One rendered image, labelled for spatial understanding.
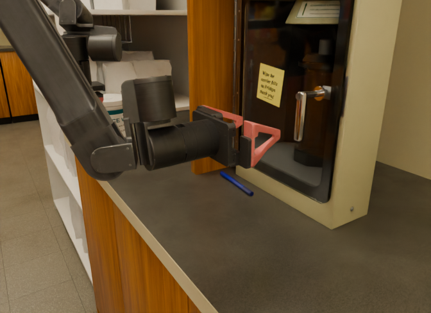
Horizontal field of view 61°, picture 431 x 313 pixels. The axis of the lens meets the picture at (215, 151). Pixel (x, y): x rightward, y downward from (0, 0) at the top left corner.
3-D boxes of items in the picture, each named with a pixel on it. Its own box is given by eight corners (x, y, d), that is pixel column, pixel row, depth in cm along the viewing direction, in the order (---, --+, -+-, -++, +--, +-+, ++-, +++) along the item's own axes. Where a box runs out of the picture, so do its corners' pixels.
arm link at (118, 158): (101, 163, 55) (92, 176, 46) (86, 86, 53) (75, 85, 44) (179, 151, 57) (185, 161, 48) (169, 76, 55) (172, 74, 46)
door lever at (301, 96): (321, 138, 67) (310, 135, 69) (326, 86, 64) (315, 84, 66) (299, 143, 64) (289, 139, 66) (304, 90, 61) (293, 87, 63)
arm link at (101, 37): (75, 15, 84) (59, -3, 75) (125, 15, 84) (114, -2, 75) (74, 66, 83) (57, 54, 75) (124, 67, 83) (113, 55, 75)
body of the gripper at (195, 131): (201, 108, 59) (160, 115, 55) (238, 122, 51) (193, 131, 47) (202, 145, 62) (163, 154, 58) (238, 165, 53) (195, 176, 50)
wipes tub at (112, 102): (124, 133, 130) (120, 91, 125) (138, 143, 119) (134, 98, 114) (87, 139, 123) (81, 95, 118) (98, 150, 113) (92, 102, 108)
